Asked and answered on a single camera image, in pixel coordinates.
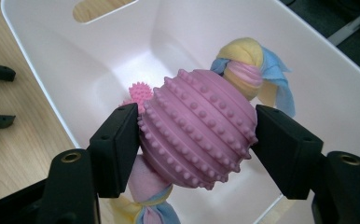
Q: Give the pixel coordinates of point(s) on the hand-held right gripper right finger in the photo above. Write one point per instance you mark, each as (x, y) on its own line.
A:
(290, 152)

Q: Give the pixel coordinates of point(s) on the pink bone toy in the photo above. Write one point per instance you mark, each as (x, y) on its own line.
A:
(140, 93)

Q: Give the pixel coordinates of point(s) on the white plastic bin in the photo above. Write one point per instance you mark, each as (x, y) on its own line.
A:
(75, 68)

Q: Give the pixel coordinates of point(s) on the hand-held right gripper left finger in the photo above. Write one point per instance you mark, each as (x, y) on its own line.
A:
(116, 149)

